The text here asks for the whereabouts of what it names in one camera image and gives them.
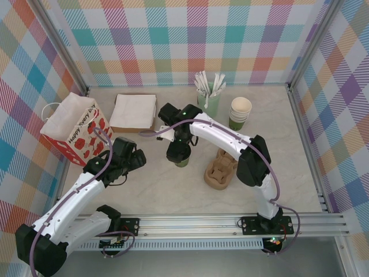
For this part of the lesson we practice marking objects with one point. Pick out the left aluminium corner post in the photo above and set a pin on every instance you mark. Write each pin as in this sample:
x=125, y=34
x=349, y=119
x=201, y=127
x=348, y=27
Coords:
x=62, y=49

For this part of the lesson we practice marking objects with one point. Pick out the pale green holder cup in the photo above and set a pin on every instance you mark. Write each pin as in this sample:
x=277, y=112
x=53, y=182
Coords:
x=212, y=106

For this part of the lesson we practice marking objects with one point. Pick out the green paper cup stack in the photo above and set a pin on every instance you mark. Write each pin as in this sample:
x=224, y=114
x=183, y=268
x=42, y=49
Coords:
x=239, y=115

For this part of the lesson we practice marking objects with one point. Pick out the aluminium corner post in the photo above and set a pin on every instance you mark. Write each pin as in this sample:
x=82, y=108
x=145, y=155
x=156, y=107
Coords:
x=62, y=49
x=314, y=46

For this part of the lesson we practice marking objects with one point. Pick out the red white paper gift bag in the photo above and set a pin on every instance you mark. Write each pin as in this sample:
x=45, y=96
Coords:
x=72, y=121

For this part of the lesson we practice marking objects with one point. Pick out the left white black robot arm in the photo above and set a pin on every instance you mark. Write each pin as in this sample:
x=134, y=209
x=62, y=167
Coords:
x=69, y=202

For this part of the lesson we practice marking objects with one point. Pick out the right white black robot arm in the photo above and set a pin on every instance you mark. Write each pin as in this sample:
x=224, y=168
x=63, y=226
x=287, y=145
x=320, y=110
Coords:
x=225, y=135

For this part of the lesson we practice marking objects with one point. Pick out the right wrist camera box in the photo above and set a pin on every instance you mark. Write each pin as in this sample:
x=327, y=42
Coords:
x=165, y=133

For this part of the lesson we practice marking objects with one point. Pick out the right aluminium corner post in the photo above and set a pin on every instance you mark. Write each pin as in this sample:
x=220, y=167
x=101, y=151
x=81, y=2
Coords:
x=314, y=46

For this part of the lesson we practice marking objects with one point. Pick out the white napkin stack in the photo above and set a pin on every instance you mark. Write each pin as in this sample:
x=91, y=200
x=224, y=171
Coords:
x=132, y=111

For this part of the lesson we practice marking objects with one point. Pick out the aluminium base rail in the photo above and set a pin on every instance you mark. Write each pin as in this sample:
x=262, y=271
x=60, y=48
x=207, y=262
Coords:
x=187, y=226

